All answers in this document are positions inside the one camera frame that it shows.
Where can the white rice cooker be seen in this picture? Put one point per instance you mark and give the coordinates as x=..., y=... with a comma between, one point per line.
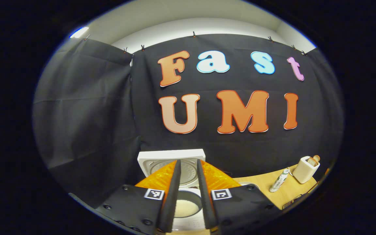
x=188, y=156

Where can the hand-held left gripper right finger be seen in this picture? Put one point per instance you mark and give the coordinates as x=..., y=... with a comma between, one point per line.
x=204, y=199

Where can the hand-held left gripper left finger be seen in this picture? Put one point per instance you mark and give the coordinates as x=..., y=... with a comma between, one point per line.
x=172, y=202

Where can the white rice portion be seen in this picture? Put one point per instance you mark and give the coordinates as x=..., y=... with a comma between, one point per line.
x=186, y=209

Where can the white toaster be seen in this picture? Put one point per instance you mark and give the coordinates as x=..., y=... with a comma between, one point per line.
x=305, y=171

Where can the ceiling light panel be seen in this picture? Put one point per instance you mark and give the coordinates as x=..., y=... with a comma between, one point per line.
x=78, y=32

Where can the toasted bread slice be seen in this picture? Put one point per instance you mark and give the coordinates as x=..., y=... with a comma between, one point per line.
x=312, y=160
x=317, y=158

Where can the white drink bottle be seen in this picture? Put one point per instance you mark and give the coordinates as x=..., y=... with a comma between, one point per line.
x=278, y=181

